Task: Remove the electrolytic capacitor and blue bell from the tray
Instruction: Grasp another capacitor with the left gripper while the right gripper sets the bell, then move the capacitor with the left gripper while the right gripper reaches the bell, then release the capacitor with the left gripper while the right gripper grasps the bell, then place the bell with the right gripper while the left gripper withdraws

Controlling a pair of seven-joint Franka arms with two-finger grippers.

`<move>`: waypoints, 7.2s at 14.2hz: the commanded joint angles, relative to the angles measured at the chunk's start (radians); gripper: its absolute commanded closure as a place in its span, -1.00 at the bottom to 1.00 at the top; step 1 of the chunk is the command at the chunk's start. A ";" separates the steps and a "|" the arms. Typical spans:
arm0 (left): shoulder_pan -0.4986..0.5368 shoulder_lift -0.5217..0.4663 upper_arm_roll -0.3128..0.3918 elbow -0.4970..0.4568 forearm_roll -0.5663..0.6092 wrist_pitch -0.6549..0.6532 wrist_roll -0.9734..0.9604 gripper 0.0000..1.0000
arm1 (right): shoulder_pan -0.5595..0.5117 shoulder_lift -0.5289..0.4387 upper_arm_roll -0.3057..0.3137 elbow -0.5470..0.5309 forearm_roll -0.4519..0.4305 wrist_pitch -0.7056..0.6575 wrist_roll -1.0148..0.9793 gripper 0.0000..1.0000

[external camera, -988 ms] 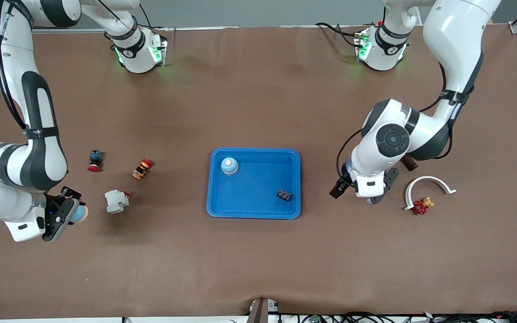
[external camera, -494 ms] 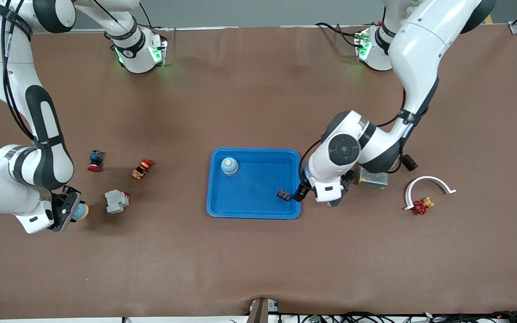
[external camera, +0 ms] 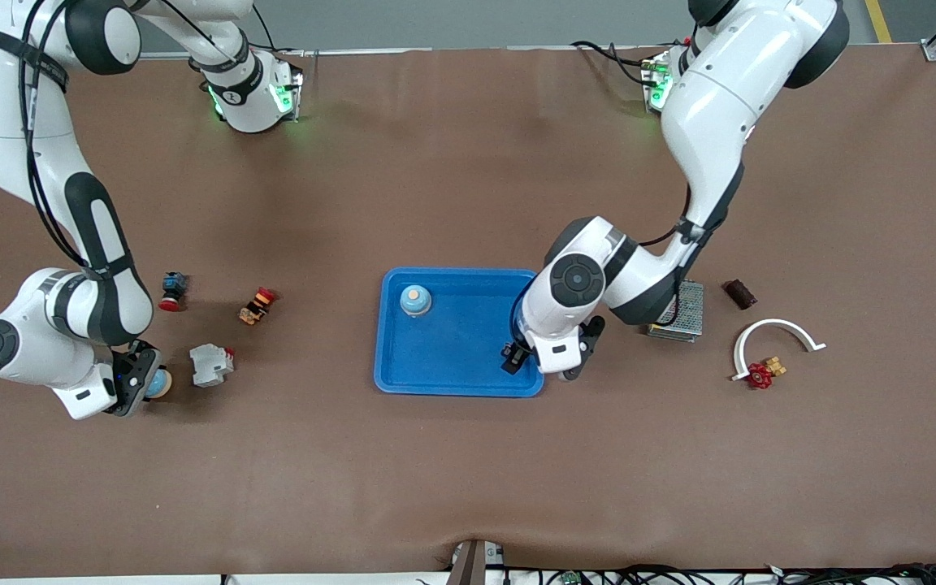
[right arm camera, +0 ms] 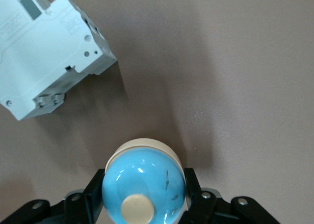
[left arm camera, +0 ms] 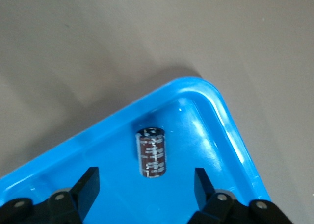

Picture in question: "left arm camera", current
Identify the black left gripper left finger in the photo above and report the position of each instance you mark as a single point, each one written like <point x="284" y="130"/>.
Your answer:
<point x="68" y="206"/>

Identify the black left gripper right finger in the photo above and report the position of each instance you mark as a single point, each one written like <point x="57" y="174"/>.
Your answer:
<point x="220" y="209"/>

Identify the blue plastic tray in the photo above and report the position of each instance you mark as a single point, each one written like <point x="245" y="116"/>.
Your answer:
<point x="122" y="197"/>

